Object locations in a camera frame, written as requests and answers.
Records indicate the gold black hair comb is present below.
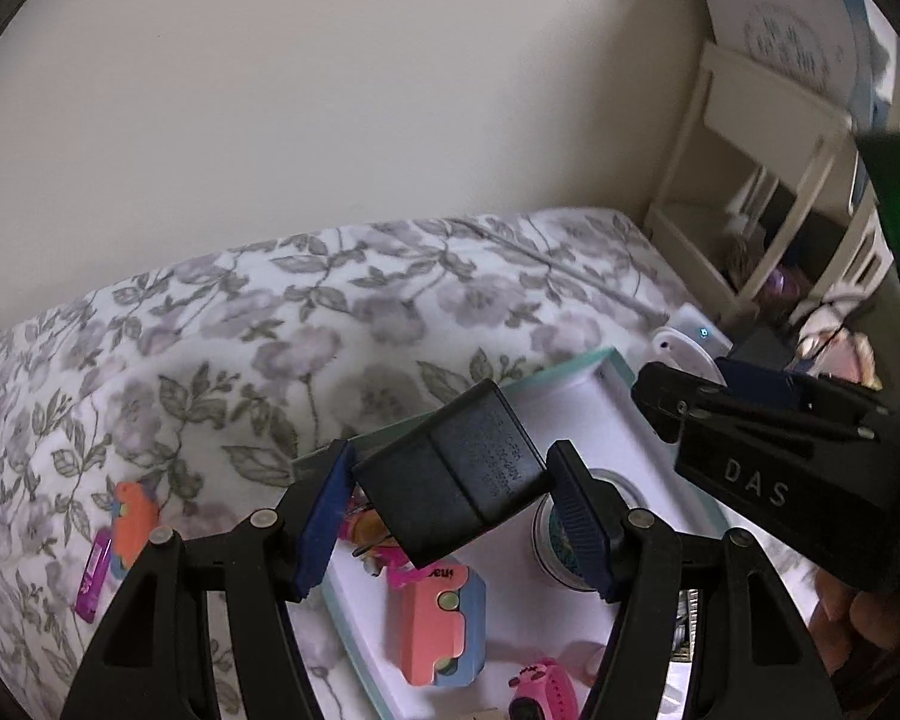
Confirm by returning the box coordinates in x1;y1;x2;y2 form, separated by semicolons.
670;589;699;663

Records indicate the round green tin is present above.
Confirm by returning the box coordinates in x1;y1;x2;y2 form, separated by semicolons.
531;468;650;592

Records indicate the pink smart watch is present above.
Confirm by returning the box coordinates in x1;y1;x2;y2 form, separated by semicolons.
507;658;580;720

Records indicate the black wall charger adapter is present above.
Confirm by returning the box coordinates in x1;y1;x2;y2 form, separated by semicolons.
354;380;549;569

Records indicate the pink yellow toy figure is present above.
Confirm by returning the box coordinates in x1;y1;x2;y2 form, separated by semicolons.
340;488;414;590

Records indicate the orange blue toy car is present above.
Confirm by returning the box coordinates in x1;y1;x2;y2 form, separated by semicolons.
386;559;487;689
110;481;159;578

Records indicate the white smart watch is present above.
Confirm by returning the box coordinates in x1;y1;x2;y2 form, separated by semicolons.
650;327;725;385

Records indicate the black plugged charger block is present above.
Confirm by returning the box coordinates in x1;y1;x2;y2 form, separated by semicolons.
728;325;793;371

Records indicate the white power strip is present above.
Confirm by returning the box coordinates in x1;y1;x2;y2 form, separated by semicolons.
667;302;733;358

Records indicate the purple lighter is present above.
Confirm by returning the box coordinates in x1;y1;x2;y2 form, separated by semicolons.
73;527;113;622

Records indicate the white shelf unit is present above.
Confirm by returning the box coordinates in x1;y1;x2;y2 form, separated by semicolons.
645;43;893;330

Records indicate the teal rimmed white box lid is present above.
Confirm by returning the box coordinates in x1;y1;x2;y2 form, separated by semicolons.
290;348;727;718

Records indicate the floral grey white blanket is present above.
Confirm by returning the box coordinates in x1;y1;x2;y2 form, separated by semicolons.
0;208;691;718

